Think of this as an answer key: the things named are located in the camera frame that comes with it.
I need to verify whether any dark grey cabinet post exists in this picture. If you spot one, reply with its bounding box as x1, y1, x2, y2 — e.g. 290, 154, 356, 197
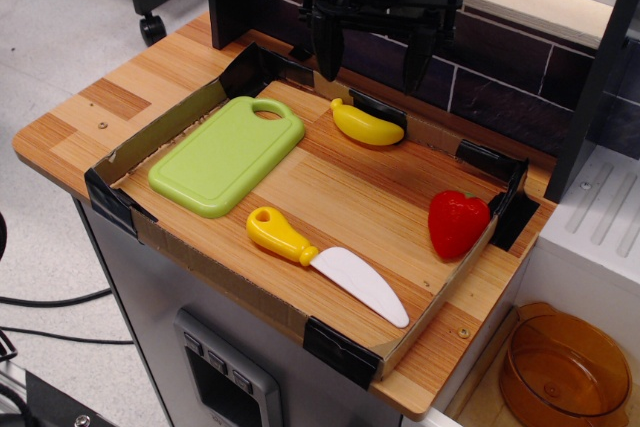
545, 0, 639, 203

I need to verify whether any black floor cable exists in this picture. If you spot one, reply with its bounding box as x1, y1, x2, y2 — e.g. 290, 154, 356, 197
0, 287, 113, 309

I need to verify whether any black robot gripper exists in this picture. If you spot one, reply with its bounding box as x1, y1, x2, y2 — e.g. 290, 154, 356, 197
299, 0, 462, 95

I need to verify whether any red toy strawberry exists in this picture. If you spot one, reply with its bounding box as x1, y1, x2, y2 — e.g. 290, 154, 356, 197
428, 190, 491, 259

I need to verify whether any yellow toy banana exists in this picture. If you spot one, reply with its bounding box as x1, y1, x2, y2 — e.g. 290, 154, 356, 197
330, 98, 404, 147

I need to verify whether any green plastic cutting board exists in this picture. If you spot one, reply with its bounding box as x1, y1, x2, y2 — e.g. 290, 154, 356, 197
148, 96, 305, 219

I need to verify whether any orange transparent plastic bowl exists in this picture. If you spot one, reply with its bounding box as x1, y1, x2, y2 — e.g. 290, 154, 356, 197
499, 302, 633, 426

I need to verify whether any white toy sink counter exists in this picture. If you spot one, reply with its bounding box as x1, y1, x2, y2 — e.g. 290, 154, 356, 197
537, 146, 639, 295

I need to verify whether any yellow handled white toy knife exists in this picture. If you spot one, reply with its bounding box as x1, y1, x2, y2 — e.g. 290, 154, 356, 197
246, 207, 410, 328

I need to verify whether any grey toy oven front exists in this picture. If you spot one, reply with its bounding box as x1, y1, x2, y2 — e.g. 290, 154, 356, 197
174, 309, 284, 427

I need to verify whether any cardboard fence with black tape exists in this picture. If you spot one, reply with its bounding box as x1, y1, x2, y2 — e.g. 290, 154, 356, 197
85, 44, 538, 393

